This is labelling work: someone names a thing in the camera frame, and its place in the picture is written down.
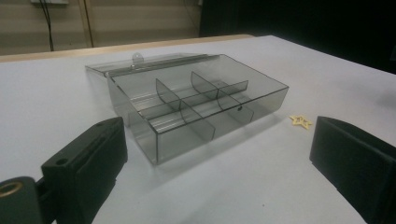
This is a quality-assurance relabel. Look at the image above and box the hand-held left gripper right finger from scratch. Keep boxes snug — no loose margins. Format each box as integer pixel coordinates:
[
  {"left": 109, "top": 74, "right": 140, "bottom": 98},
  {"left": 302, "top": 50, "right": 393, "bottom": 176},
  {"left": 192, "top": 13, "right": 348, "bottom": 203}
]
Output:
[{"left": 309, "top": 116, "right": 396, "bottom": 224}]

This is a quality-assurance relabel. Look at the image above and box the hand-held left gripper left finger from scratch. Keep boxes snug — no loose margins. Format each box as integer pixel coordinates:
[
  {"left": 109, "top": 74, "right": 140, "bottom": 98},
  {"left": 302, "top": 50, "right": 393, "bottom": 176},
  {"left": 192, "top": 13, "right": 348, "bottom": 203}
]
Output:
[{"left": 40, "top": 116, "right": 129, "bottom": 224}]

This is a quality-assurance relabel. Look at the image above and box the small gold star ornament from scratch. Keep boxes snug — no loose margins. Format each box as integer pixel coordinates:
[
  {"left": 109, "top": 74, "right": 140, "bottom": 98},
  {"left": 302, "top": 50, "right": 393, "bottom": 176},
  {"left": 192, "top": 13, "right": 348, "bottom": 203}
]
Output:
[{"left": 289, "top": 114, "right": 314, "bottom": 131}]

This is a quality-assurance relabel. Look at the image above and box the clear grey compartment box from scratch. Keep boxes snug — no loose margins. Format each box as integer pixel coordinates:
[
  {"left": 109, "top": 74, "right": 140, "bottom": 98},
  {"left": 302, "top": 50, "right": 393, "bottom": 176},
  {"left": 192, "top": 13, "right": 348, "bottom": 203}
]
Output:
[{"left": 85, "top": 51, "right": 290, "bottom": 165}]

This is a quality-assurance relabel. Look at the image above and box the black curtain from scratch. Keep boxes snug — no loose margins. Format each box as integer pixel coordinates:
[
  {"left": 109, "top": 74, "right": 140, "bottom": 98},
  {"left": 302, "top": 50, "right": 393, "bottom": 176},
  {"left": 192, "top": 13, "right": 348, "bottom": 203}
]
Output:
[{"left": 199, "top": 0, "right": 396, "bottom": 75}]

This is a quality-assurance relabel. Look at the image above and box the white power strip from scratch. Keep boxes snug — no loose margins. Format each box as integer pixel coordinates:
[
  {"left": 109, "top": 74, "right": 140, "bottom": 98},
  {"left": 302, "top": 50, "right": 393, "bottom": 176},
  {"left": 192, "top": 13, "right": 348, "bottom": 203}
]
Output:
[{"left": 30, "top": 0, "right": 70, "bottom": 6}]

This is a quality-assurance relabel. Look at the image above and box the thin dark cable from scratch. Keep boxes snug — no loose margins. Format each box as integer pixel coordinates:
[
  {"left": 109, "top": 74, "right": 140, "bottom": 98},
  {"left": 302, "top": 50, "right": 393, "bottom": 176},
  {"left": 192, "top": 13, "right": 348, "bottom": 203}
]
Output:
[{"left": 82, "top": 0, "right": 94, "bottom": 49}]

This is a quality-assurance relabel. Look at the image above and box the black cable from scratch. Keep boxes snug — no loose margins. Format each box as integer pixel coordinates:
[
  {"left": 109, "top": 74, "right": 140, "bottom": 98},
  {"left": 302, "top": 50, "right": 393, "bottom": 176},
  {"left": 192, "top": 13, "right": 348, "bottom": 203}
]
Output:
[{"left": 38, "top": 0, "right": 55, "bottom": 52}]

